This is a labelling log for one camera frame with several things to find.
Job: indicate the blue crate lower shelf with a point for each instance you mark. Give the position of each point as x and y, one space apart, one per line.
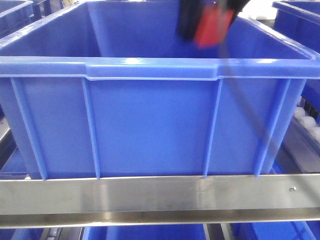
146 232

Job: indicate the white conveyor rollers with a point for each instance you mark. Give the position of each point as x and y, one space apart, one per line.
308 122

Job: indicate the red cube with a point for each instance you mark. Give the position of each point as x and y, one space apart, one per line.
213 25

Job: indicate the blue crate upper left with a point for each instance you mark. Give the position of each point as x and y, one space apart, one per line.
14 15

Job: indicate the blue crate upper right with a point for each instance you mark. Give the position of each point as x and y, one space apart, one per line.
300 21

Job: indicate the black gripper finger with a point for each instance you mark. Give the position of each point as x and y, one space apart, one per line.
189 16
236 6

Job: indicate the large blue storage crate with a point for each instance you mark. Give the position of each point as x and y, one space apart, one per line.
107 88

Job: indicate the steel shelf front rail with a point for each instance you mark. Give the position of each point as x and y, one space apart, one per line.
153 200

